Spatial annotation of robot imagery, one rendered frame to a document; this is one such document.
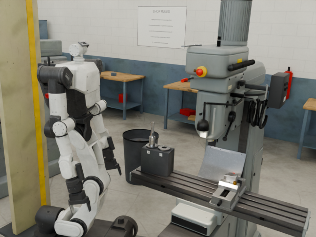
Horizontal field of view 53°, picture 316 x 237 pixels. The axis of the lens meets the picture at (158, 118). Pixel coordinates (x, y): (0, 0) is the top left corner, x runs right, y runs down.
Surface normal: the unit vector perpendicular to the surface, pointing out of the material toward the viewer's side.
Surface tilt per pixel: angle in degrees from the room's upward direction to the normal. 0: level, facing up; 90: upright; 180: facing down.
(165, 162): 90
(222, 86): 90
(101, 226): 0
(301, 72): 90
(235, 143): 90
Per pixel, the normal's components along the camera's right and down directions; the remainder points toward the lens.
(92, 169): -0.22, 0.27
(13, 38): 0.85, 0.18
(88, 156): -0.19, 0.65
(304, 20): -0.51, 0.22
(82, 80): 0.54, 0.18
